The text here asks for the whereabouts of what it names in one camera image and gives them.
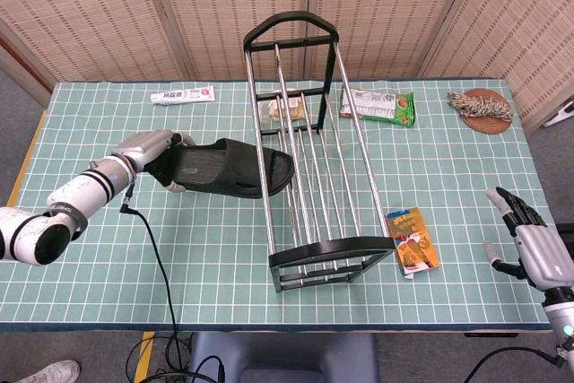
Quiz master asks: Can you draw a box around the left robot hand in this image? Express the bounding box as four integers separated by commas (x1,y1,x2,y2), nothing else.
110,129,195,194

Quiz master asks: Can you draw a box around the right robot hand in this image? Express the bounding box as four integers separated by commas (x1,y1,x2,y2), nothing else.
483,186,574,291

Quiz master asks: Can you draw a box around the black rubber slipper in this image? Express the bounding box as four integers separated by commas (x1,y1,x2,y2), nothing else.
145,138,296,199

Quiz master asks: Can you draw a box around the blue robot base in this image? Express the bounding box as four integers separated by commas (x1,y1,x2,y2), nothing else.
187,331,378,383

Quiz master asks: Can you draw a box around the yellow packet behind rack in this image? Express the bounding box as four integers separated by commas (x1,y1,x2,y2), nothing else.
264,89,310,123

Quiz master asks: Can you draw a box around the black metal shoe rack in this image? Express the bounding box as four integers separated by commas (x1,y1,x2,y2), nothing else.
242,10,398,294

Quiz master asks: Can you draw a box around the white toothpaste tube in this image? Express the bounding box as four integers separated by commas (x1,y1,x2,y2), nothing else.
150,85,215,106

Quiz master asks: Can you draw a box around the green grid tablecloth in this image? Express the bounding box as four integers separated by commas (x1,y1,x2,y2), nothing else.
0,77,574,335

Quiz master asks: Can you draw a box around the orange snack box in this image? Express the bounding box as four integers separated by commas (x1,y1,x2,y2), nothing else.
386,206,440,280

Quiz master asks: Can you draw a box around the woven bamboo folding screen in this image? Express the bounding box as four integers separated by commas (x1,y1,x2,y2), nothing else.
0,0,574,133

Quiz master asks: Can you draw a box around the white stand foot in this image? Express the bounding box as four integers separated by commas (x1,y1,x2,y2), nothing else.
543,100,574,128

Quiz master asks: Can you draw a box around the brown round coaster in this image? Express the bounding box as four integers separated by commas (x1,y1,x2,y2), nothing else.
461,88,514,135

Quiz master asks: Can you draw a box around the green white snack packet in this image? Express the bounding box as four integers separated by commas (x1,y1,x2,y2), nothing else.
339,85,417,127

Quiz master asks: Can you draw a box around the white sneaker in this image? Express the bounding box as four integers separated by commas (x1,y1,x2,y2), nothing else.
15,359,82,383

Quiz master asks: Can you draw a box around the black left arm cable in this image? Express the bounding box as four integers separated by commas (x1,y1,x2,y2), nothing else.
119,181,192,383

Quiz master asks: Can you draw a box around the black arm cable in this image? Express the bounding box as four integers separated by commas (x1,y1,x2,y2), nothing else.
461,345,567,383
119,181,192,383

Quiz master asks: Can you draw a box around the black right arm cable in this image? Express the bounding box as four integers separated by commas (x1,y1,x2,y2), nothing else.
461,345,567,383

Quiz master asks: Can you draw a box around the twisted rope bundle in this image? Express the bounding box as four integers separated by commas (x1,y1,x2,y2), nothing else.
447,90,513,123

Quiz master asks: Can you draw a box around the black floor cable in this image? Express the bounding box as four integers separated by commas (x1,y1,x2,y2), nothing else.
124,333,226,383

